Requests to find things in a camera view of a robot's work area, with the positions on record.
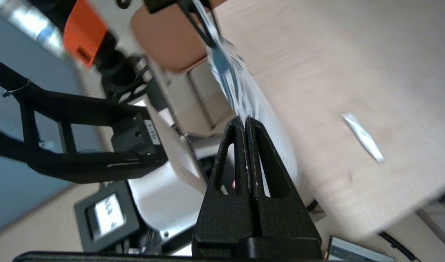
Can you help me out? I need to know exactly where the grey flat device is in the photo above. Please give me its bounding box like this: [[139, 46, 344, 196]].
[[328, 236, 394, 262]]

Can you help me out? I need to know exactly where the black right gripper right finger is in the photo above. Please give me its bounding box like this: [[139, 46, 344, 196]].
[[245, 116, 324, 259]]

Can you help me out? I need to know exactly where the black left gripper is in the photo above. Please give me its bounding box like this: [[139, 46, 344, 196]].
[[142, 0, 218, 48]]

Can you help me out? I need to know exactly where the black robot torso frame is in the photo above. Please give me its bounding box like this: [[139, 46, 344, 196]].
[[0, 55, 168, 184]]

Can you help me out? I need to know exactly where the orange robot part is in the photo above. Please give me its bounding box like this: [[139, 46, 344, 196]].
[[62, 0, 108, 70]]

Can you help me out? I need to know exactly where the beige wooden shelf table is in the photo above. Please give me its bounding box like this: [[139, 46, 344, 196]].
[[208, 0, 445, 241]]

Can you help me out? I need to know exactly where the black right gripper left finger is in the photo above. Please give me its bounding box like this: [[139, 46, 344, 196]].
[[192, 116, 253, 257]]

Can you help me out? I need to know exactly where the silver metal column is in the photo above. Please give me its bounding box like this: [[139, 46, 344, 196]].
[[0, 0, 63, 48]]

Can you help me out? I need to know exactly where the black box white label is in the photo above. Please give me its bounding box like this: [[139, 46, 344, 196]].
[[74, 181, 140, 252]]

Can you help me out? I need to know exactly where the small white toothpaste tube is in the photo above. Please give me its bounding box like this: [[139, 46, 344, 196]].
[[341, 113, 386, 163]]

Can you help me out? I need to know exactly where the white horse-print zipper pouch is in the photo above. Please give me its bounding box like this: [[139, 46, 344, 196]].
[[192, 0, 299, 190]]

